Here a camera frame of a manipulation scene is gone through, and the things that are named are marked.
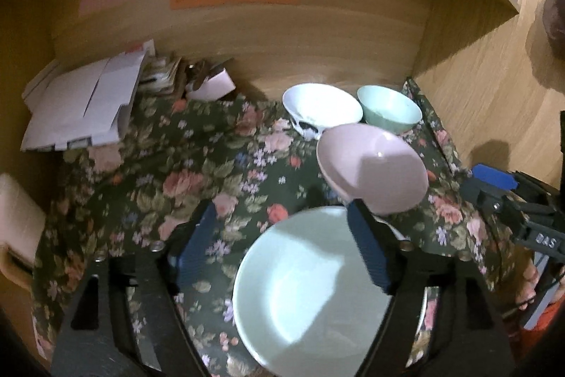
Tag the light green bowl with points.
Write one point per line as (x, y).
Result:
(388, 107)

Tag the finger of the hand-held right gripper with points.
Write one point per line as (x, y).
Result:
(494, 177)
(490, 196)

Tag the pale pink roll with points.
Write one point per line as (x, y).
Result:
(17, 218)

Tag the pink striped curtain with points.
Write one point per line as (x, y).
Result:
(554, 19)

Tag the small white paper box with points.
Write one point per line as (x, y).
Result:
(212, 85)

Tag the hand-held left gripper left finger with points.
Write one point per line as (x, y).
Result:
(198, 244)

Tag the white bowl black pattern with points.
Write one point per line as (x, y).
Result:
(322, 103)

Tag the pink bowl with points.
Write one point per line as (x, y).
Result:
(370, 165)

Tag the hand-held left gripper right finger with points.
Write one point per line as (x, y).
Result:
(368, 246)

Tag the stack of white papers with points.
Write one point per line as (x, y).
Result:
(79, 103)

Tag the person's right hand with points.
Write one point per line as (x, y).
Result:
(527, 288)

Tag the red white tube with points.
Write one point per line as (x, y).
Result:
(140, 46)

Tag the stack of cards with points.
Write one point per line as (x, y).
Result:
(163, 74)

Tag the dark floral tablecloth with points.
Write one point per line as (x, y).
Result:
(145, 165)

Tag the light green plate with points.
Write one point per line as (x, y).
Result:
(300, 284)

